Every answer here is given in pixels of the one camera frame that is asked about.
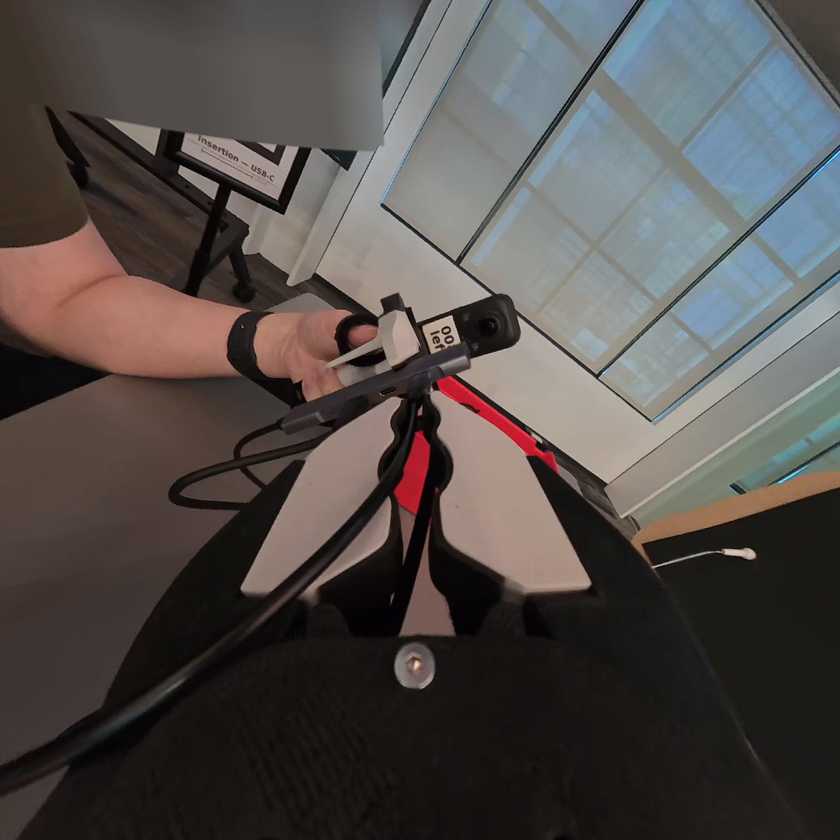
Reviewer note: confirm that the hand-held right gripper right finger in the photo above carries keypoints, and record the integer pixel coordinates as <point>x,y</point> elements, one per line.
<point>512,525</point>

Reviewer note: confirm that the person's left forearm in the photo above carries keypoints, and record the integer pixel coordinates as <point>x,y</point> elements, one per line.
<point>118,315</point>

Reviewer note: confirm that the person's left hand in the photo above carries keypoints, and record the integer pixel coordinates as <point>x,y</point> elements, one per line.
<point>295,348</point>

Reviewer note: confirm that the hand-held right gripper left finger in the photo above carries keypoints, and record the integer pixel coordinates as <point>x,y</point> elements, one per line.
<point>308,538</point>

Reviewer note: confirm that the large gridded window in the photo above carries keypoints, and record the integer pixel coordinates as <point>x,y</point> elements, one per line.
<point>623,197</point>

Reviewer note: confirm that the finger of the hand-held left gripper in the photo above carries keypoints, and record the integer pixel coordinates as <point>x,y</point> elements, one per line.
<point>400,341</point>

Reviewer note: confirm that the red plastic bin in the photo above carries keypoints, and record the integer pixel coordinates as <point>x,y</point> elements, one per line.
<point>505,426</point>

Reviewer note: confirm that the black panel wooden board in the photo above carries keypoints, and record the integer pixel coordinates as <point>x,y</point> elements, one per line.
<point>754,656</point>

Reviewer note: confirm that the grey usb hub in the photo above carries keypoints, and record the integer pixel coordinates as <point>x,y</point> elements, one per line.
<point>341,403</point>

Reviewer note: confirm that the black framed marker sign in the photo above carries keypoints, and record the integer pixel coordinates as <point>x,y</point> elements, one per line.
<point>262,187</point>

